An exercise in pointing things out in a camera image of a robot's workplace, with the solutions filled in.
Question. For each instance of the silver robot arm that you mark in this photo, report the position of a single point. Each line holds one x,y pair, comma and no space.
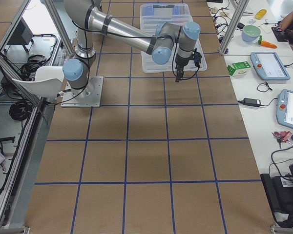
170,40

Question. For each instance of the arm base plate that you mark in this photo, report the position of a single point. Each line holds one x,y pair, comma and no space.
90,97

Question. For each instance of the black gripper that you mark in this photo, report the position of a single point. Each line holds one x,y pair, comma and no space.
179,65

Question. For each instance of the white plastic chair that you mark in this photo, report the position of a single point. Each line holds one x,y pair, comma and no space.
47,83

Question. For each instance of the key bunch with red tag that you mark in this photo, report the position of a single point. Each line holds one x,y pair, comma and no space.
282,137

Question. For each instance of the black power adapter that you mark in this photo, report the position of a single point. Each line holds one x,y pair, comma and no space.
250,102

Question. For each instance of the clear plastic storage box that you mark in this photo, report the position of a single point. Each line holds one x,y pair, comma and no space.
164,9

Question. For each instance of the teach pendant tablet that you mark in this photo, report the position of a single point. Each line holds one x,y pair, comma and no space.
268,66
284,110

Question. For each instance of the toy carrot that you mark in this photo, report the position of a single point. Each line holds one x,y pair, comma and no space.
266,43

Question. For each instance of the green white carton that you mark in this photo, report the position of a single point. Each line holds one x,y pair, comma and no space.
238,68

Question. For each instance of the aluminium frame post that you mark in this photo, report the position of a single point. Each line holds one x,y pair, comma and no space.
232,25
60,27

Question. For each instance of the yellow toy corn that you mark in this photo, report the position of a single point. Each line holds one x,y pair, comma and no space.
260,14

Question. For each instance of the green bowl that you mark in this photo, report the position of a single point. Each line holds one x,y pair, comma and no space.
250,33

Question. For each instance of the clear plastic box lid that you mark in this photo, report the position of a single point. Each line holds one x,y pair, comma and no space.
150,24

